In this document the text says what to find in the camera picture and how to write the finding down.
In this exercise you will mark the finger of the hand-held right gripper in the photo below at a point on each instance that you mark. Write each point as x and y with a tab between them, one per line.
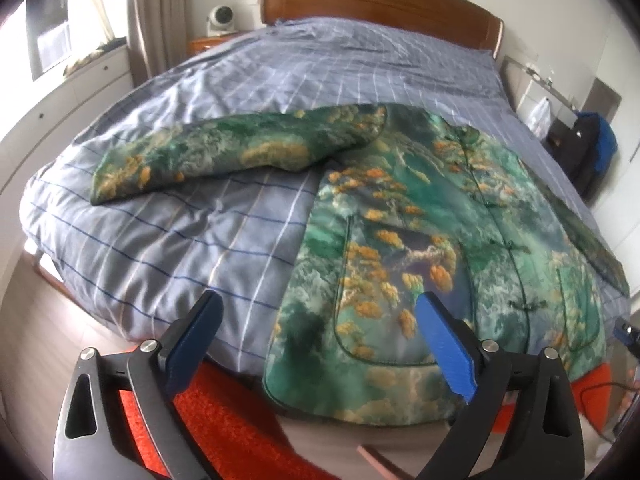
627	332

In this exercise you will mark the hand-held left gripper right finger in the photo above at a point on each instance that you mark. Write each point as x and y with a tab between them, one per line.
445	345

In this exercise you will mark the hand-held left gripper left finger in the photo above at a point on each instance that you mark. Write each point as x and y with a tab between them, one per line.
192	347

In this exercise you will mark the green printed padded jacket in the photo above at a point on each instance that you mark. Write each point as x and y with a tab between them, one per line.
400	220

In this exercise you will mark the red rug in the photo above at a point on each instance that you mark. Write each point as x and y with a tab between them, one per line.
225	425

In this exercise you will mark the bed with blue checked duvet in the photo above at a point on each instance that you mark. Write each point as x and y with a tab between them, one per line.
200	240

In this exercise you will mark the pink strip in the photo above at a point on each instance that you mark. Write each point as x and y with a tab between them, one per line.
380	462

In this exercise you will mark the black and blue backpack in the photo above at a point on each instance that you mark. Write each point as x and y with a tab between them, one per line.
580	150

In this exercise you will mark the white plastic bag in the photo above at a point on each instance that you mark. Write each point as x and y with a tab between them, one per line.
540	117

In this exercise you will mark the white metal rack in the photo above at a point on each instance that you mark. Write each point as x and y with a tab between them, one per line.
520	80

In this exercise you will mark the white low cabinet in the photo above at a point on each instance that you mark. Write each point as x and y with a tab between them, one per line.
75	90

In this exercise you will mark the wooden nightstand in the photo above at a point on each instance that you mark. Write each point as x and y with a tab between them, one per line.
205	45

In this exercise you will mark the beige curtain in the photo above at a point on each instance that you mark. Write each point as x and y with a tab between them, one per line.
145	20

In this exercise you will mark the wooden bed headboard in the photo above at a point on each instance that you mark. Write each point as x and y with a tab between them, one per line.
375	5

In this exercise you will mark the window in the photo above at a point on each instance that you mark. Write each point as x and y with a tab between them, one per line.
85	0

